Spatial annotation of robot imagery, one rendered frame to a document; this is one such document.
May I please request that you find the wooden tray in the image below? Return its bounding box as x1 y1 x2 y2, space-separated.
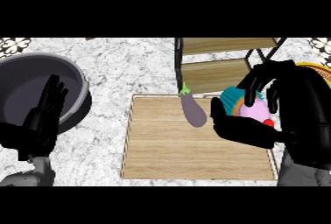
117 93 280 180

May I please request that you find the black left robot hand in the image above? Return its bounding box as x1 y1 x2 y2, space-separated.
0 73 69 162

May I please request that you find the yellow rimmed plate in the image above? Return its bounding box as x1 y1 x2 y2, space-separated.
295 61 331 81

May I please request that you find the wooden tiered shelf, black frame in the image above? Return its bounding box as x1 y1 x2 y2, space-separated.
172 37 287 95

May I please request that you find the purple eggplant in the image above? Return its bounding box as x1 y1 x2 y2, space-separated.
178 81 208 129

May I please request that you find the grey pot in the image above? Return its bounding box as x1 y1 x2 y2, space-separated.
0 52 92 136

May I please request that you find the pink cupcake with teal wrapper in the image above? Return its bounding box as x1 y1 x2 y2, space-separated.
218 86 274 129

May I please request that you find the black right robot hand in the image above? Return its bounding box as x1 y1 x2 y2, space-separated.
209 59 331 171

